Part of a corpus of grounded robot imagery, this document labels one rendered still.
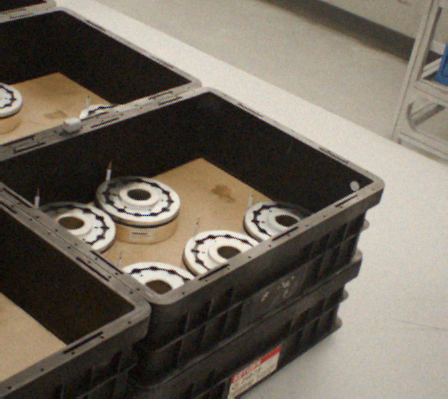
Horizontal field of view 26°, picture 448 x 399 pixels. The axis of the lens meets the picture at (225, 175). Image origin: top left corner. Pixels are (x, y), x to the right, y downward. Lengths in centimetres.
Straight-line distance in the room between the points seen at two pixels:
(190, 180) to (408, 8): 289
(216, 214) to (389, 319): 29
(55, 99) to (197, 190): 29
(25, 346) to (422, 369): 53
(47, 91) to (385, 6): 282
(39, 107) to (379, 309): 56
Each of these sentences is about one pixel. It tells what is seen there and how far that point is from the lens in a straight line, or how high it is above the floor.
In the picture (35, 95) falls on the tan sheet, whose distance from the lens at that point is 146.
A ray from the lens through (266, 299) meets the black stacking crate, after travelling 108.
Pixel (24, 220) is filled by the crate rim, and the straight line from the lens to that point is 100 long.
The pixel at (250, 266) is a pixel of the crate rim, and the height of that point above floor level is 92.
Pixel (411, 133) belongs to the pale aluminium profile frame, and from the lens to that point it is 321.
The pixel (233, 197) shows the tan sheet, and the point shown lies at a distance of 128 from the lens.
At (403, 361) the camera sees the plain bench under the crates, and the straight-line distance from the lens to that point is 130.
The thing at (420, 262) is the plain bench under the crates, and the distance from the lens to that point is 150.
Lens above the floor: 149
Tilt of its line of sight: 30 degrees down
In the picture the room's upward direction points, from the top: 11 degrees clockwise
